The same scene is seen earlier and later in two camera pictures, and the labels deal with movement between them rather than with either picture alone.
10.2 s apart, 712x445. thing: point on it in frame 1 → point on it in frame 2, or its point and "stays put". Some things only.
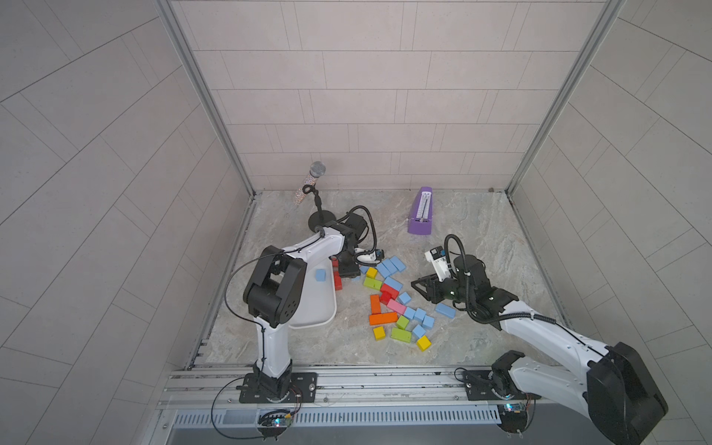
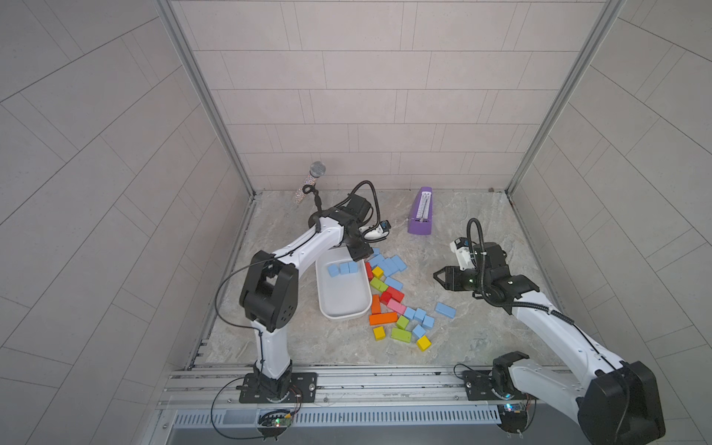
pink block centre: [396, 306] stays put
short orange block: [375, 306] stays put
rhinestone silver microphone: [317, 169] stays put
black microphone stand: [320, 217] stays put
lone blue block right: [446, 310] stays put
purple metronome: [421, 215] stays put
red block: [337, 277] → [370, 273]
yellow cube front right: [424, 343] stays put
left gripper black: [352, 271] → [361, 251]
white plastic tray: [318, 306] → [343, 285]
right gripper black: [431, 286] → [451, 276]
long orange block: [383, 318] stays put
